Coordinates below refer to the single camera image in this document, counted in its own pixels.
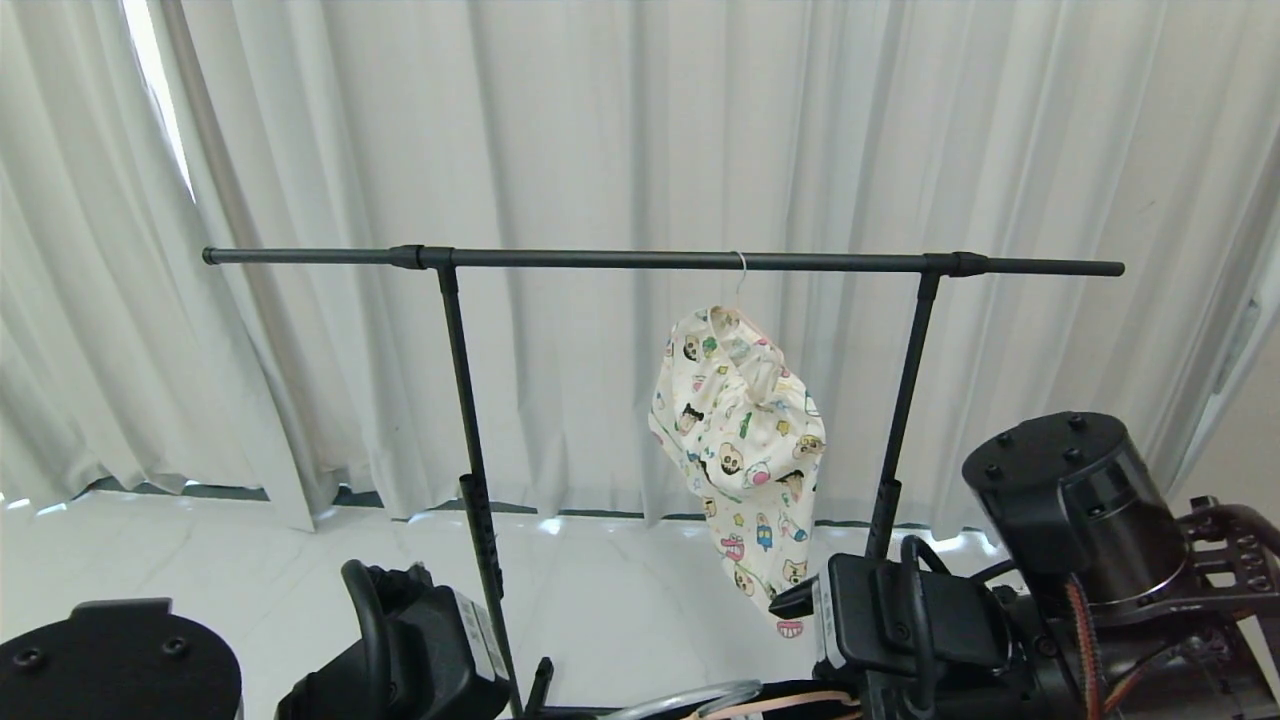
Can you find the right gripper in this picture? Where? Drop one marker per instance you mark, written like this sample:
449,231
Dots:
950,695

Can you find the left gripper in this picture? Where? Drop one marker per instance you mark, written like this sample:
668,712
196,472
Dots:
485,650

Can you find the pink clothes hanger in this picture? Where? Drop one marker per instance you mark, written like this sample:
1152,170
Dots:
790,703
741,275

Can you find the cream printed garment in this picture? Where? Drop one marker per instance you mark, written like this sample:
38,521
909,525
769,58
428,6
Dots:
740,450

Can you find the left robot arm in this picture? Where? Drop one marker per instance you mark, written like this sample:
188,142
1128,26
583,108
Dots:
120,660

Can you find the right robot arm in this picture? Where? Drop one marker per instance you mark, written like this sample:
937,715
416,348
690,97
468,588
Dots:
1080,500

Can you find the black clothes rack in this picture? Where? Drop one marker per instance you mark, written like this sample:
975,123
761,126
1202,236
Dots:
650,260

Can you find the white curtain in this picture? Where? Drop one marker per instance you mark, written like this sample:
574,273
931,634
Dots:
600,120

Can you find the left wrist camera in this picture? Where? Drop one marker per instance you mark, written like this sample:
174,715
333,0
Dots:
425,650

